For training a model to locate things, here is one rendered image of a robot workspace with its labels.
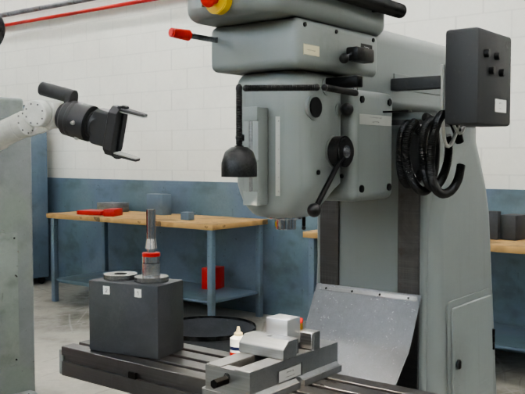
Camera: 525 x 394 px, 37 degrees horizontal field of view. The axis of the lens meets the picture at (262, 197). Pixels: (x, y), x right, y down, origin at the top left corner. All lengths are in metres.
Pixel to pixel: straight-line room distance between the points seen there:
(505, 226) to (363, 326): 3.50
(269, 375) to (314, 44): 0.70
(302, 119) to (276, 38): 0.18
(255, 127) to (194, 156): 6.01
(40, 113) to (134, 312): 0.55
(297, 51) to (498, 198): 4.51
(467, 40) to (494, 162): 4.28
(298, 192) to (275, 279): 5.45
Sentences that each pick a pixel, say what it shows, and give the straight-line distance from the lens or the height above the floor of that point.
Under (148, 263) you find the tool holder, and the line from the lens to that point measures 2.04.
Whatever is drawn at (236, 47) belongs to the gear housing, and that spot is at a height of 1.68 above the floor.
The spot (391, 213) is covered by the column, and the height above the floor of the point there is 1.30.
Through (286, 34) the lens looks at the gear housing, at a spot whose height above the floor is 1.69.
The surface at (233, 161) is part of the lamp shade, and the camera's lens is 1.53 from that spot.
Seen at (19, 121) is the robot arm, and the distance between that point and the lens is 2.04.
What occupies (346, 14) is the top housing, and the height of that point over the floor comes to 1.75.
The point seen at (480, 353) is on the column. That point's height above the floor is 0.90.
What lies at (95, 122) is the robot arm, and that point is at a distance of 1.91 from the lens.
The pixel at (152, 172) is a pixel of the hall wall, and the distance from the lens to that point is 8.07.
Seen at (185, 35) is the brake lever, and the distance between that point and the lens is 1.67.
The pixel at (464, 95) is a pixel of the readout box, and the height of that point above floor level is 1.58.
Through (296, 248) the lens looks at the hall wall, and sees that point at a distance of 6.93.
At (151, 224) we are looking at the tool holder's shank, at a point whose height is 1.27.
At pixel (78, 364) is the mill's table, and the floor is 0.89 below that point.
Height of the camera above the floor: 1.45
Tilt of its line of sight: 3 degrees down
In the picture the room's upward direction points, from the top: straight up
